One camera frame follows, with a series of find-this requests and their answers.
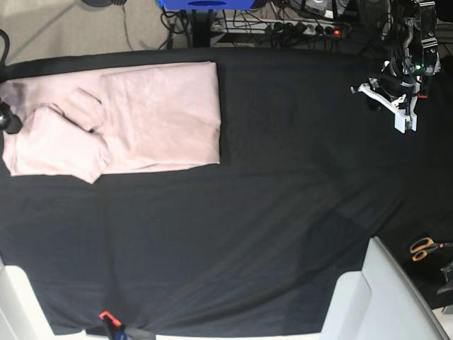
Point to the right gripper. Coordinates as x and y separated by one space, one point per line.
10 123

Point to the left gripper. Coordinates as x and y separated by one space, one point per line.
399 95

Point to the pale pink T-shirt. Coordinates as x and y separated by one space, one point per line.
123 120

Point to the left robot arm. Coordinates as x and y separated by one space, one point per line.
413 61

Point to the black table cloth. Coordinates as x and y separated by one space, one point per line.
254 246

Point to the white power strip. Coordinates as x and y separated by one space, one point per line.
309 27

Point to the black table stand pole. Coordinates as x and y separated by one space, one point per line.
201 21

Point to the blue plastic bin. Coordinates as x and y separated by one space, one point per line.
175 5

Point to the orange handled scissors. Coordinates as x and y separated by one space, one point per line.
425 246

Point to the white table frame left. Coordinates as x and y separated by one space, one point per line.
22 317

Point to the white table frame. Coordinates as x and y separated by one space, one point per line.
379 302
22 317

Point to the white table frame right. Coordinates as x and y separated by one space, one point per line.
379 302

